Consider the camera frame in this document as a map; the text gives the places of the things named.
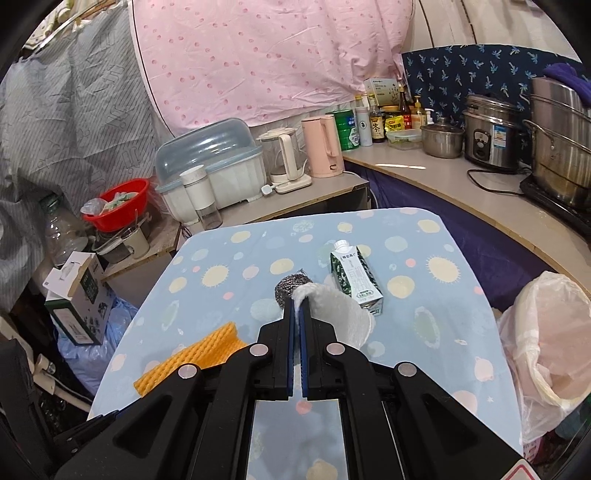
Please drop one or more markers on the dark sauce bottle red label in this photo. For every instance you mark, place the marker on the dark sauce bottle red label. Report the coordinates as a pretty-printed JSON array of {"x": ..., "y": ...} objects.
[{"x": 405, "y": 113}]

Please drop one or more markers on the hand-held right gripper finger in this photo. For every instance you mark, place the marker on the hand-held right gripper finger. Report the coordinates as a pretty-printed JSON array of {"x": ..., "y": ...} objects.
[
  {"x": 292, "y": 350},
  {"x": 303, "y": 360}
]

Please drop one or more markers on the steel rice cooker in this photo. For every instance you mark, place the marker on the steel rice cooker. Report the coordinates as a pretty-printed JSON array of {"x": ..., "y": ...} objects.
[{"x": 496, "y": 134}]

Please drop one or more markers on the navy printed cloth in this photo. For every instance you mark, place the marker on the navy printed cloth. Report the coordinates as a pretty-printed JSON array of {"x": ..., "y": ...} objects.
[{"x": 461, "y": 69}]

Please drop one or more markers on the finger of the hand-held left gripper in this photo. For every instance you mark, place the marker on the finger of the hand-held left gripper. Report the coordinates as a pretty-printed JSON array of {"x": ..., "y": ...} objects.
[{"x": 83, "y": 434}]

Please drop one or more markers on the beige mug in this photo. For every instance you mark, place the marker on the beige mug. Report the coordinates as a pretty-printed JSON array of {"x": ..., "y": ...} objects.
[{"x": 135, "y": 242}]

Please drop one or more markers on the blue printed tablecloth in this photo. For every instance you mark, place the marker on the blue printed tablecloth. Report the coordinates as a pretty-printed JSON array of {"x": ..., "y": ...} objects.
[{"x": 231, "y": 277}]

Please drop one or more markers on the pink dotted cloth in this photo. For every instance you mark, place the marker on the pink dotted cloth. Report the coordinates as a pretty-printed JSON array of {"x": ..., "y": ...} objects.
[{"x": 258, "y": 55}]

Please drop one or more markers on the green tin can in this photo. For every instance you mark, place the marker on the green tin can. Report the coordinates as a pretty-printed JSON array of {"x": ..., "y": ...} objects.
[{"x": 344, "y": 134}]

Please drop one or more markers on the red plastic basin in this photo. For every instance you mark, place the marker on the red plastic basin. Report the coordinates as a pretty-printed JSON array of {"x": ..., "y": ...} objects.
[{"x": 124, "y": 214}]

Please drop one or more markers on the clear plastic bag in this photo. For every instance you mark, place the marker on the clear plastic bag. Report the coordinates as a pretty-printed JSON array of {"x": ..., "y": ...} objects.
[{"x": 99, "y": 205}]

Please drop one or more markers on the yellow pump bottle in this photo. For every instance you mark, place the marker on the yellow pump bottle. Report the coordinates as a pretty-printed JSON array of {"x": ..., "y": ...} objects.
[{"x": 419, "y": 115}]

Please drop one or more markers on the dish container clear lid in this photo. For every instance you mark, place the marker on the dish container clear lid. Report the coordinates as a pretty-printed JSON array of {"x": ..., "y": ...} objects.
[{"x": 221, "y": 147}]

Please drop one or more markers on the yellow foam net sleeve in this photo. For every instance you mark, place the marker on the yellow foam net sleeve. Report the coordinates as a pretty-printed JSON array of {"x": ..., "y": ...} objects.
[{"x": 203, "y": 350}]

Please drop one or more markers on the yellow labelled jar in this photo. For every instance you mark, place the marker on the yellow labelled jar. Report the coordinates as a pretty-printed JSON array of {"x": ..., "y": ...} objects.
[{"x": 392, "y": 121}]

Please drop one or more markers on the printed cardboard box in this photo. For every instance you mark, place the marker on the printed cardboard box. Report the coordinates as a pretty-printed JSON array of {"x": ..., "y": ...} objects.
[{"x": 81, "y": 300}]

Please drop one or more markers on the dark purple curtain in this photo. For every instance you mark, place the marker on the dark purple curtain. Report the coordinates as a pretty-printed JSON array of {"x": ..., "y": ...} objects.
[{"x": 461, "y": 240}]

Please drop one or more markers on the white power plug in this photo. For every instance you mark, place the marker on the white power plug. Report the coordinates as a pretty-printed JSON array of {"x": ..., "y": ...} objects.
[{"x": 268, "y": 189}]

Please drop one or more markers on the white paper towel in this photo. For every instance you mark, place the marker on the white paper towel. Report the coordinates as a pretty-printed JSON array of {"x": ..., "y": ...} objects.
[{"x": 337, "y": 314}]

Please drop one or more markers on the small steel pot with lid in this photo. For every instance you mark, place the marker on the small steel pot with lid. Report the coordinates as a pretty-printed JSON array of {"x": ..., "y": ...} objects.
[{"x": 442, "y": 141}]

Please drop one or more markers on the white green carton box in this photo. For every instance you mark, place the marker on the white green carton box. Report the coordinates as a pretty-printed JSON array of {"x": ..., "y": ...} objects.
[{"x": 379, "y": 92}]

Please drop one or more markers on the steel wool scrubber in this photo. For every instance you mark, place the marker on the steel wool scrubber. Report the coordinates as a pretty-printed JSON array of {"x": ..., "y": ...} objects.
[{"x": 286, "y": 286}]

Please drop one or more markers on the pink electric kettle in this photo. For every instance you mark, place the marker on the pink electric kettle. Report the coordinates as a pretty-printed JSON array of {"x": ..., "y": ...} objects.
[{"x": 318, "y": 147}]

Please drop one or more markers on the beige kitchen counter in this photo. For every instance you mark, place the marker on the beige kitchen counter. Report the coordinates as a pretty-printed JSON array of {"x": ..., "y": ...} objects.
[{"x": 461, "y": 194}]

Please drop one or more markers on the clear plastic bottle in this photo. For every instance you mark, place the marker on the clear plastic bottle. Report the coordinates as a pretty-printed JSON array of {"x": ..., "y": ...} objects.
[{"x": 64, "y": 230}]

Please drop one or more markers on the blue plastic bag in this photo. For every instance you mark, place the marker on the blue plastic bag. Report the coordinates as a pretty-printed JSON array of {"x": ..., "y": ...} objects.
[{"x": 115, "y": 332}]

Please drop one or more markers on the green white milk carton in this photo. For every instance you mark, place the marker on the green white milk carton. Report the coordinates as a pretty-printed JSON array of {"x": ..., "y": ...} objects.
[{"x": 355, "y": 277}]

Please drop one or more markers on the black induction cooker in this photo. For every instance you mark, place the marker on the black induction cooker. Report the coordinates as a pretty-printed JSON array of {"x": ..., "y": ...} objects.
[{"x": 549, "y": 198}]

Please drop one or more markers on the white tea canister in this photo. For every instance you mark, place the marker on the white tea canister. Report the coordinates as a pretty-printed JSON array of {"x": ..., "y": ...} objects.
[{"x": 364, "y": 129}]

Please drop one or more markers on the purple cloth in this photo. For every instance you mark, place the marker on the purple cloth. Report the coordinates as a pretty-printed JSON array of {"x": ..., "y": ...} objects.
[{"x": 568, "y": 78}]

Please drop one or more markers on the dark bottle white label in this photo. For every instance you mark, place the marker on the dark bottle white label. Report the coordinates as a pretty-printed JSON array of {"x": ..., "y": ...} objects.
[{"x": 377, "y": 127}]

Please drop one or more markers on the white tumbler bottle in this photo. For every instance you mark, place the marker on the white tumbler bottle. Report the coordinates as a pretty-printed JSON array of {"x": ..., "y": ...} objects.
[{"x": 198, "y": 194}]

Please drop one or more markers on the large steel steamer pot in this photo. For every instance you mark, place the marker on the large steel steamer pot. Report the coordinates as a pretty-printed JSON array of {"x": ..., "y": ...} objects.
[{"x": 563, "y": 147}]

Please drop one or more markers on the trash bin with white bag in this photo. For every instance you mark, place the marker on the trash bin with white bag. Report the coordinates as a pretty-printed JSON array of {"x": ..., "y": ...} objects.
[{"x": 531, "y": 332}]

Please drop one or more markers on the clear food container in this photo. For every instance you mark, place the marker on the clear food container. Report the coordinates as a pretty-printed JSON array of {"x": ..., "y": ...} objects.
[{"x": 404, "y": 138}]

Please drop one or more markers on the grey striped cloth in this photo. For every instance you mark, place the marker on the grey striped cloth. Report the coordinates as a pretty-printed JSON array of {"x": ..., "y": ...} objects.
[{"x": 78, "y": 115}]

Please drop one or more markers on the white pipe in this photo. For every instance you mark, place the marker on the white pipe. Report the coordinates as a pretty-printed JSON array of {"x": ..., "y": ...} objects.
[{"x": 60, "y": 383}]

